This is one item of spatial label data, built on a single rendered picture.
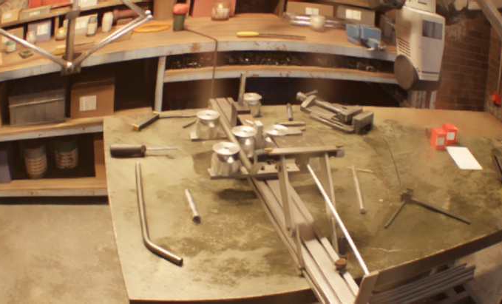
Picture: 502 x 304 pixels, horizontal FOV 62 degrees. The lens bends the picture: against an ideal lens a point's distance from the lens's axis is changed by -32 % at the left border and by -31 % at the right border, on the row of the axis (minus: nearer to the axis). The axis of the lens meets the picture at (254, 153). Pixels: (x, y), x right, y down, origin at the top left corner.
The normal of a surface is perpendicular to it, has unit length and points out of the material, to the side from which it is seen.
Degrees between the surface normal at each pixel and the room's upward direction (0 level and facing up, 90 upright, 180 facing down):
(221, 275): 0
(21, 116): 90
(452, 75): 90
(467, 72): 90
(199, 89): 90
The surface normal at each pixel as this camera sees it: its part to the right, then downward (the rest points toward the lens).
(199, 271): 0.07, -0.90
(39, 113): 0.28, 0.43
